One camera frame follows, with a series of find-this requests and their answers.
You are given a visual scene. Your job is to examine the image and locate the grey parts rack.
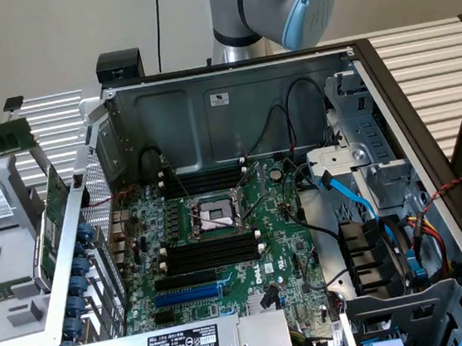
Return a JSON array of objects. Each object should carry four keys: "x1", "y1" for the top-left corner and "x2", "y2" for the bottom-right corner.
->
[{"x1": 0, "y1": 147, "x2": 60, "y2": 346}]

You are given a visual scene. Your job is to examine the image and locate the blue expansion slot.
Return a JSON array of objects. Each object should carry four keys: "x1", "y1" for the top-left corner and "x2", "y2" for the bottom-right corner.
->
[{"x1": 152, "y1": 282, "x2": 224, "y2": 310}]

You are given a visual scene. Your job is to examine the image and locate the yellow black wire bundle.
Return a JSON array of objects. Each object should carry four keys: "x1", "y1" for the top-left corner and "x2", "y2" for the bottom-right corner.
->
[{"x1": 289, "y1": 321, "x2": 346, "y2": 346}]

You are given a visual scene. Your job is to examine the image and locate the light blue SATA wire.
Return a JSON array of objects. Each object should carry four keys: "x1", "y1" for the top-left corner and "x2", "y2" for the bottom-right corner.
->
[{"x1": 317, "y1": 164, "x2": 397, "y2": 255}]

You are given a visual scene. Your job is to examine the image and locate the black coiled wire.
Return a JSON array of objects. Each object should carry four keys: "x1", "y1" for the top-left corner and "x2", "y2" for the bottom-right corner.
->
[{"x1": 278, "y1": 154, "x2": 316, "y2": 196}]

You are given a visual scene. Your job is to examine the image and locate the black box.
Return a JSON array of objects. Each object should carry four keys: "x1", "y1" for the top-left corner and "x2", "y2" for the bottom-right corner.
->
[{"x1": 94, "y1": 48, "x2": 146, "y2": 84}]

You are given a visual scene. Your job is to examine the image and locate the black camera cable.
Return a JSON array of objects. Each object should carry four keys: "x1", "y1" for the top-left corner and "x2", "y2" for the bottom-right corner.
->
[{"x1": 151, "y1": 0, "x2": 168, "y2": 74}]

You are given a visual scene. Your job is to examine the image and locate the silver disk bay bracket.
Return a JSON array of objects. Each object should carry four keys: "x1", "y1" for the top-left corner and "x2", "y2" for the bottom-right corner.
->
[{"x1": 305, "y1": 142, "x2": 374, "y2": 188}]

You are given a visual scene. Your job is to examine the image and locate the green graphics card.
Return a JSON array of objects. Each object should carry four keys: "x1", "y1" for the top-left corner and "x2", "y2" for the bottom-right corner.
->
[{"x1": 22, "y1": 132, "x2": 81, "y2": 288}]

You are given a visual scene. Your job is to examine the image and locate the black power connector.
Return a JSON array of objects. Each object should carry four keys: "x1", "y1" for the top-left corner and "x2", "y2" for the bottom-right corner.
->
[{"x1": 410, "y1": 212, "x2": 428, "y2": 241}]

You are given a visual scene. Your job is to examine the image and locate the grey metal disk bay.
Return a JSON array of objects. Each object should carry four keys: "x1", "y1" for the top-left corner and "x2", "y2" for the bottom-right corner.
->
[{"x1": 321, "y1": 63, "x2": 426, "y2": 222}]

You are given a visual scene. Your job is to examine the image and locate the short black expansion slot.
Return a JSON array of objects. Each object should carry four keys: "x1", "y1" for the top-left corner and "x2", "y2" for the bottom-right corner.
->
[{"x1": 153, "y1": 310, "x2": 177, "y2": 327}]

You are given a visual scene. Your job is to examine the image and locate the thin metal locking lever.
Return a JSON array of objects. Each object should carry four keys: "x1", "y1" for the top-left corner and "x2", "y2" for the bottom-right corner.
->
[
  {"x1": 160, "y1": 150, "x2": 197, "y2": 202},
  {"x1": 240, "y1": 194, "x2": 270, "y2": 223},
  {"x1": 188, "y1": 206, "x2": 239, "y2": 232}
]

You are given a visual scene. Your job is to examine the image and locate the long red black twisted wire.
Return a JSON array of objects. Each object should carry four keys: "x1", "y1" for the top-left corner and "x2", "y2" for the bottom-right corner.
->
[{"x1": 417, "y1": 178, "x2": 462, "y2": 215}]

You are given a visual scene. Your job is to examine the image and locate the silver chipset heatsink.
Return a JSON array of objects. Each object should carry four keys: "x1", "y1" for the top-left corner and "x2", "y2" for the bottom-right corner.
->
[{"x1": 246, "y1": 292, "x2": 273, "y2": 316}]

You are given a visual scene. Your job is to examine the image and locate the black curved wire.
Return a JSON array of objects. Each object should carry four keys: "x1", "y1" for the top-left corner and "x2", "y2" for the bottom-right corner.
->
[{"x1": 301, "y1": 217, "x2": 344, "y2": 251}]

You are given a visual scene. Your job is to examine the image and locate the CPU socket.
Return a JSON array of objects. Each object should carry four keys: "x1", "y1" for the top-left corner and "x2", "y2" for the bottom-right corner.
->
[{"x1": 183, "y1": 190, "x2": 250, "y2": 244}]

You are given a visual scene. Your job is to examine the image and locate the black RAM slot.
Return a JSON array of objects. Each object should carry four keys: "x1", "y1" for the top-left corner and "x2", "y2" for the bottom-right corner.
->
[
  {"x1": 158, "y1": 231, "x2": 264, "y2": 257},
  {"x1": 158, "y1": 172, "x2": 253, "y2": 198},
  {"x1": 156, "y1": 161, "x2": 249, "y2": 184},
  {"x1": 156, "y1": 166, "x2": 250, "y2": 189},
  {"x1": 158, "y1": 236, "x2": 265, "y2": 264},
  {"x1": 160, "y1": 249, "x2": 266, "y2": 278},
  {"x1": 155, "y1": 156, "x2": 248, "y2": 179},
  {"x1": 159, "y1": 243, "x2": 265, "y2": 270}
]

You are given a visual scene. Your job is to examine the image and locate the long black expansion slot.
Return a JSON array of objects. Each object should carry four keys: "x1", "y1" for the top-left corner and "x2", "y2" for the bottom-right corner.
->
[{"x1": 153, "y1": 268, "x2": 219, "y2": 294}]

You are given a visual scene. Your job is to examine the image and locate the black red arched wire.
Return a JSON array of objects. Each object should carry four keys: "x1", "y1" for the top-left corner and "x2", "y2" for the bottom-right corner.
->
[{"x1": 242, "y1": 103, "x2": 297, "y2": 159}]

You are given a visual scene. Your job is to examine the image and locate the green Dell motherboard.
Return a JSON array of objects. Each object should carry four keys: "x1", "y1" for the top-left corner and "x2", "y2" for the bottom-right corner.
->
[{"x1": 108, "y1": 153, "x2": 337, "y2": 346}]

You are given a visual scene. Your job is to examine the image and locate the black fan shroud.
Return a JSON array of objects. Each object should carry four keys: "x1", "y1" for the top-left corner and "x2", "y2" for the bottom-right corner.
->
[{"x1": 335, "y1": 213, "x2": 416, "y2": 300}]

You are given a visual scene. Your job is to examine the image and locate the black board connector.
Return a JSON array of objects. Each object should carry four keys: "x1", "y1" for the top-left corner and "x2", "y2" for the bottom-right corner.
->
[{"x1": 258, "y1": 283, "x2": 281, "y2": 310}]

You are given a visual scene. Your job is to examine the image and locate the metal rear port block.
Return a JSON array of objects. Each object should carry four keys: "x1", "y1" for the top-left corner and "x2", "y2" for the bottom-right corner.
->
[{"x1": 108, "y1": 208, "x2": 137, "y2": 267}]

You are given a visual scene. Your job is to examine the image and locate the blue plastic latch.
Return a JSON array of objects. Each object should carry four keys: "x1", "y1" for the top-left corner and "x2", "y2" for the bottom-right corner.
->
[{"x1": 404, "y1": 247, "x2": 429, "y2": 283}]

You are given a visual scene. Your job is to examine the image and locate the white case sticker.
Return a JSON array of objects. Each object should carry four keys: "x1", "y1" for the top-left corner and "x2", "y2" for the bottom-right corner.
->
[{"x1": 205, "y1": 90, "x2": 231, "y2": 109}]

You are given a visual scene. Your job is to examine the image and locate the short red black wire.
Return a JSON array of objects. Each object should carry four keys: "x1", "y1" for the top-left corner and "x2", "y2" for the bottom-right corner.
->
[{"x1": 110, "y1": 183, "x2": 140, "y2": 211}]

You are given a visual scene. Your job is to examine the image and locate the grey open PC case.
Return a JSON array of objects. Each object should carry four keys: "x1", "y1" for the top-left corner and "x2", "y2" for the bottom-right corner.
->
[{"x1": 0, "y1": 27, "x2": 462, "y2": 346}]

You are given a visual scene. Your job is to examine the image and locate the yellow red power wires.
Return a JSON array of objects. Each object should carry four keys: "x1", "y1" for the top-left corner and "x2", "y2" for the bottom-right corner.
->
[{"x1": 406, "y1": 210, "x2": 455, "y2": 282}]

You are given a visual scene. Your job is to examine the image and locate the thin grey wire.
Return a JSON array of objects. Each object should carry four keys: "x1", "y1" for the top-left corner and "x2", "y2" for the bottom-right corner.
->
[{"x1": 321, "y1": 266, "x2": 356, "y2": 290}]

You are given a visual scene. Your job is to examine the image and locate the thick black looped wire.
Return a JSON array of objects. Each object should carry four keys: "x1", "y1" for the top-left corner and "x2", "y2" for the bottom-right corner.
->
[{"x1": 137, "y1": 144, "x2": 172, "y2": 180}]

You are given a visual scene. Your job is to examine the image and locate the blue card retainer knob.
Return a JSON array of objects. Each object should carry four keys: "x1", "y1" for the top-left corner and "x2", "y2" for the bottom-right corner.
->
[
  {"x1": 65, "y1": 296, "x2": 86, "y2": 319},
  {"x1": 66, "y1": 275, "x2": 90, "y2": 299},
  {"x1": 74, "y1": 239, "x2": 91, "y2": 258},
  {"x1": 75, "y1": 222, "x2": 94, "y2": 242},
  {"x1": 61, "y1": 317, "x2": 82, "y2": 340},
  {"x1": 71, "y1": 256, "x2": 91, "y2": 278}
]

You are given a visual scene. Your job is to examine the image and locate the grey perforated disk bay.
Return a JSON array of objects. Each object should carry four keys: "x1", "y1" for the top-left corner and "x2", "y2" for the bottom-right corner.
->
[{"x1": 339, "y1": 277, "x2": 462, "y2": 346}]

